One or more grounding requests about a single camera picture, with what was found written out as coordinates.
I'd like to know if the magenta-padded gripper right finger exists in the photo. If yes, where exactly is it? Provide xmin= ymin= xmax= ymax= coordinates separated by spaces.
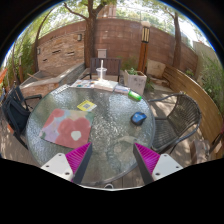
xmin=132 ymin=142 xmax=184 ymax=186

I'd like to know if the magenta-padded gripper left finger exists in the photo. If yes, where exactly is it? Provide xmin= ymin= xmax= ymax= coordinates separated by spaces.
xmin=40 ymin=142 xmax=94 ymax=185

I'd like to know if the blue and black computer mouse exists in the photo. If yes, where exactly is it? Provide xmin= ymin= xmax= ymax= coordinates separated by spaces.
xmin=130 ymin=111 xmax=148 ymax=127

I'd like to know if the floral red and green mouse pad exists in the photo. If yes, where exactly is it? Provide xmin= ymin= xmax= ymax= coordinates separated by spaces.
xmin=38 ymin=107 xmax=96 ymax=150

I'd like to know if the dark wicker armchair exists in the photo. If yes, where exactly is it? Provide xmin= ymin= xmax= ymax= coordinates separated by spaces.
xmin=148 ymin=91 xmax=203 ymax=155

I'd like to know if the yellow square card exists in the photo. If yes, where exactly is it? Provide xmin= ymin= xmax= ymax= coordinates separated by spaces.
xmin=76 ymin=99 xmax=98 ymax=113

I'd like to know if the green tube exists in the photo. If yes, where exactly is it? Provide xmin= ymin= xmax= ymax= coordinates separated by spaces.
xmin=127 ymin=89 xmax=143 ymax=102

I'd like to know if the white lettered plate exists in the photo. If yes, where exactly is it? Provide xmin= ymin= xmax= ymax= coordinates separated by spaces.
xmin=53 ymin=83 xmax=71 ymax=95

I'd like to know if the small pale booklet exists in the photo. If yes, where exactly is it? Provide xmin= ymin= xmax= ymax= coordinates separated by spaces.
xmin=113 ymin=85 xmax=132 ymax=95

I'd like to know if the open colourful magazine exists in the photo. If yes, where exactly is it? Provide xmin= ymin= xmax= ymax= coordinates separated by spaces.
xmin=69 ymin=79 xmax=98 ymax=90

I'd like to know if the white square planter with plant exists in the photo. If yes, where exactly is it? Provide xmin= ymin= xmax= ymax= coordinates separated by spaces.
xmin=123 ymin=68 xmax=148 ymax=97

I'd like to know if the black folding chair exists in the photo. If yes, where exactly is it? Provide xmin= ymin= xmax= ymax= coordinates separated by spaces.
xmin=0 ymin=85 xmax=43 ymax=150

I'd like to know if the thick white book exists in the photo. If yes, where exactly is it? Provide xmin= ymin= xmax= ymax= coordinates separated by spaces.
xmin=93 ymin=79 xmax=119 ymax=93

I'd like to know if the curved wooden slat fence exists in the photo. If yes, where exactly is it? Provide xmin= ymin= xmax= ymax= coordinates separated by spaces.
xmin=162 ymin=63 xmax=224 ymax=144

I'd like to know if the raised stone planter bed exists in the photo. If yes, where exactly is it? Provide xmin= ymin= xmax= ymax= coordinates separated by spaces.
xmin=19 ymin=62 xmax=86 ymax=98

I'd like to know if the clear plastic cup with straw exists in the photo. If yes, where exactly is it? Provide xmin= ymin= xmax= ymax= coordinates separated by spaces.
xmin=95 ymin=59 xmax=108 ymax=83

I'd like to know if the beige stone block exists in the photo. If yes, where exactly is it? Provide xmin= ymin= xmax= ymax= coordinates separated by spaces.
xmin=148 ymin=59 xmax=167 ymax=79

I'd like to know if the dark wooden slatted chair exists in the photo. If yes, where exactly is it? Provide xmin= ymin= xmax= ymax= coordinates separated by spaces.
xmin=81 ymin=57 xmax=122 ymax=81

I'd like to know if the slim leaning tree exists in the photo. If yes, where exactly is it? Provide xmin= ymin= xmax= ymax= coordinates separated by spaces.
xmin=159 ymin=6 xmax=183 ymax=69

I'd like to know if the forked brown tree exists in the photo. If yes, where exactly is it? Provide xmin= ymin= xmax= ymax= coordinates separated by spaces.
xmin=63 ymin=0 xmax=118 ymax=69

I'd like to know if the grey wall box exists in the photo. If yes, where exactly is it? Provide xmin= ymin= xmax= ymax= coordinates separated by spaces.
xmin=96 ymin=48 xmax=108 ymax=60

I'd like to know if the wooden lamp post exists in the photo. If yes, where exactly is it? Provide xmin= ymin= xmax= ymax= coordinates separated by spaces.
xmin=137 ymin=20 xmax=152 ymax=74

